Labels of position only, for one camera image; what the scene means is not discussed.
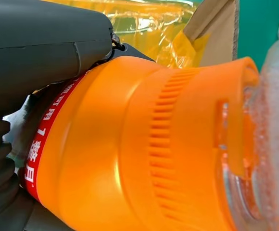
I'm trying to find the orange bottle with clear cap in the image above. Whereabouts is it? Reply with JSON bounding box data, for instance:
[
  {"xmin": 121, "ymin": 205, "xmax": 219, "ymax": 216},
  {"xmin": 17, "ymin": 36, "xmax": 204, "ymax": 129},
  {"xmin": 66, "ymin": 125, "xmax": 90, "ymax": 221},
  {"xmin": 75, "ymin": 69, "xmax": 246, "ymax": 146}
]
[{"xmin": 21, "ymin": 3, "xmax": 279, "ymax": 231}]

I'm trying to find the yellow taped cardboard sheet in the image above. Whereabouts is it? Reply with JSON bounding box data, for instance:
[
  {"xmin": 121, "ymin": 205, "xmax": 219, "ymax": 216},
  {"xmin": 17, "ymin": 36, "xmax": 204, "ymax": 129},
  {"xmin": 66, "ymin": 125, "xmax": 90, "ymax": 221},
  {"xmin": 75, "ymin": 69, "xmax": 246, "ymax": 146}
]
[{"xmin": 43, "ymin": 0, "xmax": 240, "ymax": 69}]

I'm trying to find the green mat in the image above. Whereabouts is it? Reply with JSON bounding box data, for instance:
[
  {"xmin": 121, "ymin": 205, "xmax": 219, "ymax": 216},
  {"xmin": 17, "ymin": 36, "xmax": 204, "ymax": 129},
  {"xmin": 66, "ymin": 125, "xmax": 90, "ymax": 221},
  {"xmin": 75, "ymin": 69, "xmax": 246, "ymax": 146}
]
[{"xmin": 235, "ymin": 0, "xmax": 279, "ymax": 73}]

